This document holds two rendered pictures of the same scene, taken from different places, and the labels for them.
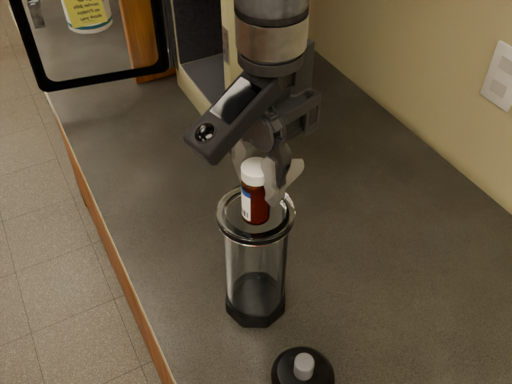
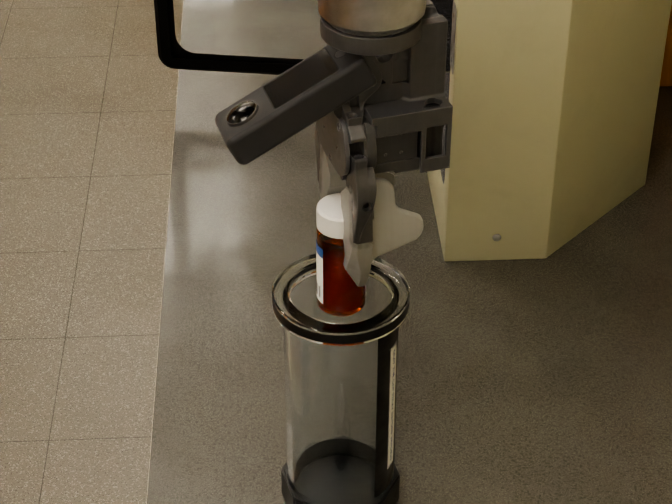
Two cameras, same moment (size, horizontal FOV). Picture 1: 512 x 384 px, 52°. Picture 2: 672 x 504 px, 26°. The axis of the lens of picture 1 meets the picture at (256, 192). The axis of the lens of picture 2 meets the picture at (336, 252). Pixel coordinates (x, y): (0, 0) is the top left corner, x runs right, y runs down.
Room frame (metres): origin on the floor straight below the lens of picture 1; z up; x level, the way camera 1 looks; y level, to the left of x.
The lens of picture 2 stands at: (-0.34, -0.39, 1.85)
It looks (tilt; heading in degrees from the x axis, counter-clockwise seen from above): 35 degrees down; 25
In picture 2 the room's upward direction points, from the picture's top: straight up
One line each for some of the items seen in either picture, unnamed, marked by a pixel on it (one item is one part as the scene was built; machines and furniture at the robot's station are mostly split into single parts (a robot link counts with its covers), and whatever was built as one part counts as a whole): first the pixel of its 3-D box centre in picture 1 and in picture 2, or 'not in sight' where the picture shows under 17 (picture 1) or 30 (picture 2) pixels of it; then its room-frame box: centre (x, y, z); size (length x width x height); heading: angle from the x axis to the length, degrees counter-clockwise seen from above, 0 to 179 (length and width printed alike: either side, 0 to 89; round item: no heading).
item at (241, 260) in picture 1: (255, 258); (340, 392); (0.49, 0.00, 1.06); 0.11 x 0.11 x 0.21
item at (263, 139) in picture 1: (273, 94); (379, 90); (0.51, -0.02, 1.34); 0.09 x 0.08 x 0.12; 133
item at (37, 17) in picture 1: (36, 14); not in sight; (1.03, 0.45, 1.18); 0.02 x 0.02 x 0.06; 18
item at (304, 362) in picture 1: (302, 372); not in sight; (0.35, -0.07, 0.97); 0.09 x 0.09 x 0.07
